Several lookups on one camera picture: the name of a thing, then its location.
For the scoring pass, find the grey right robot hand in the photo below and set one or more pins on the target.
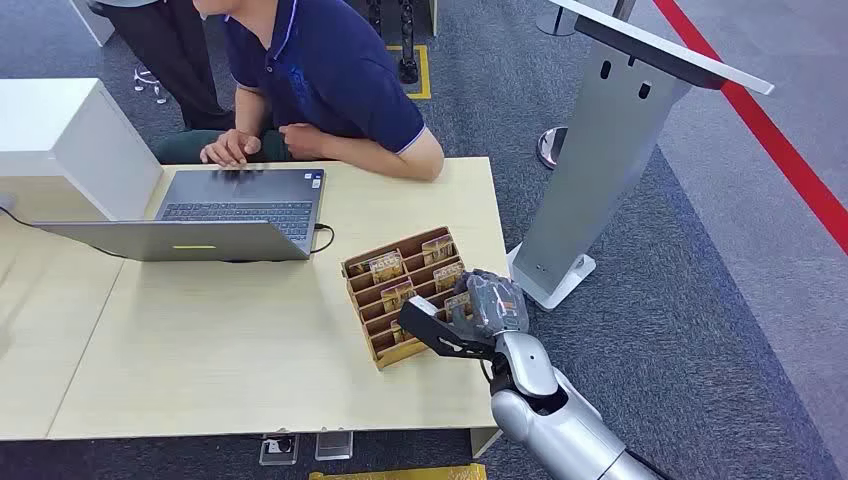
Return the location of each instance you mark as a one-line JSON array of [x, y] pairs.
[[498, 303]]

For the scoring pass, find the person's right forearm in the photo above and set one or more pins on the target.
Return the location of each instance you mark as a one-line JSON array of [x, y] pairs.
[[250, 112]]

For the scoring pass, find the person's left forearm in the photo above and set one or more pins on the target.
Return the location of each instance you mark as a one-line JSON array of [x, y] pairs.
[[384, 158]]

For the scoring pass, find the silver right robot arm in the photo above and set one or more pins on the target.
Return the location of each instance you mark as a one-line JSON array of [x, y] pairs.
[[563, 424]]

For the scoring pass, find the gold hotel card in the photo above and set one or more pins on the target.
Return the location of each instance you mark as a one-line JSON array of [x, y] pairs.
[[397, 296], [457, 306], [448, 275], [399, 331], [437, 250], [386, 267]]

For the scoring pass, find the wooden tiered card holder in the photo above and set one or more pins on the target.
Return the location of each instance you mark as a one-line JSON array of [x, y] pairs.
[[391, 354]]

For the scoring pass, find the person's left hand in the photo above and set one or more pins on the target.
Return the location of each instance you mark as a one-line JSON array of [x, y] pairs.
[[303, 140]]

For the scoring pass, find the person's hand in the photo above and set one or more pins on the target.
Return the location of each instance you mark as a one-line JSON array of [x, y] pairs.
[[228, 147], [303, 140]]

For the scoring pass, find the seated person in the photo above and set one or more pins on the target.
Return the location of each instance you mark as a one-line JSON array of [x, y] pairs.
[[331, 73]]

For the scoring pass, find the person's right hand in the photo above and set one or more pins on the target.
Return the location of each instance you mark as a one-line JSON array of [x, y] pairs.
[[228, 147]]

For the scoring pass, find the standing person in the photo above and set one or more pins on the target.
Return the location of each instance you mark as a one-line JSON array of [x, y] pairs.
[[179, 60]]

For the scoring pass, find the chrome stanchion base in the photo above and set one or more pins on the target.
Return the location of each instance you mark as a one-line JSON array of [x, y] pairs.
[[551, 147]]

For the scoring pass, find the grey kiosk stand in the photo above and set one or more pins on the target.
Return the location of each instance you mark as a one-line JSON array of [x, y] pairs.
[[596, 166]]

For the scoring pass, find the yellow flat object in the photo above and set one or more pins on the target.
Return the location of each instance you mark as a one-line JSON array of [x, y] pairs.
[[397, 474]]

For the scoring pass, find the silver floor socket box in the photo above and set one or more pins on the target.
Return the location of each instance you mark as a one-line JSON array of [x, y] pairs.
[[334, 445], [278, 449]]

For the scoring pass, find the large light wooden desk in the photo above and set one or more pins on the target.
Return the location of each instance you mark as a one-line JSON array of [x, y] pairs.
[[265, 344]]

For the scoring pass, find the black tripod leg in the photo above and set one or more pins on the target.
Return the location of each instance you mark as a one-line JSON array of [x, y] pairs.
[[407, 46]]

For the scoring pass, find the grey open laptop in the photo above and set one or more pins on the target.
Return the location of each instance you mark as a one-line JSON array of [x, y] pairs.
[[238, 199]]

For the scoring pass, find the red barrier belt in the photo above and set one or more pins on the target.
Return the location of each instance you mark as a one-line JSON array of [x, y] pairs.
[[775, 142]]

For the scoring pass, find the dark green chair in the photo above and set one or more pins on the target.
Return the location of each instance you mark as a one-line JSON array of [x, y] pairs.
[[179, 147]]

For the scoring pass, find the narrow light wooden desk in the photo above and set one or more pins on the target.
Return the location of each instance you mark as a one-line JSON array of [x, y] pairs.
[[40, 331]]

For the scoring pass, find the white box cabinet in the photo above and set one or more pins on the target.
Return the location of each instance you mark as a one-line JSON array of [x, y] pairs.
[[60, 146]]

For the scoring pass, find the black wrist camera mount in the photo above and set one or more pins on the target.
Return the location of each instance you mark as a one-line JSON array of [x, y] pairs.
[[434, 329]]

